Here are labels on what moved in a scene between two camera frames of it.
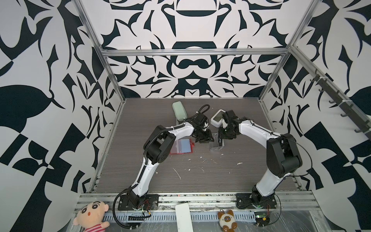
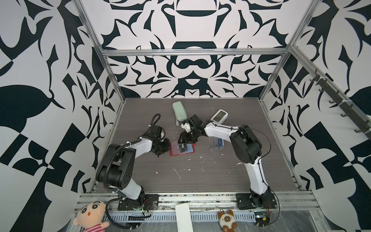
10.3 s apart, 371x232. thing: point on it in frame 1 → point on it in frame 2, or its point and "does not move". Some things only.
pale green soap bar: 179,110 does not move
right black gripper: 221,135 → 184,137
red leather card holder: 182,146 does not move
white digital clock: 217,120 does not move
